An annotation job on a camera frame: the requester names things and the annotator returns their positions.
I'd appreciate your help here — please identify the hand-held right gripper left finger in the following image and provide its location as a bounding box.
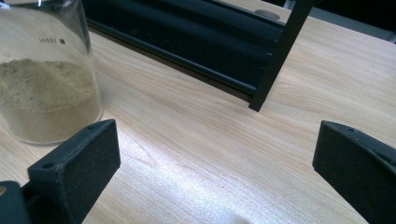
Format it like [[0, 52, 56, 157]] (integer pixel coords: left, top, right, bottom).
[[27, 119, 121, 224]]

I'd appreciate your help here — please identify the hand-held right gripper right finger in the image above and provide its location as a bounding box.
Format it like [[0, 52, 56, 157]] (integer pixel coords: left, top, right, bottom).
[[312, 119, 396, 224]]

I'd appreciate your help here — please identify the black metal shelf rack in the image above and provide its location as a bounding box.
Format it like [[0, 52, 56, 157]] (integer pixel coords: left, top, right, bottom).
[[81, 0, 316, 113]]

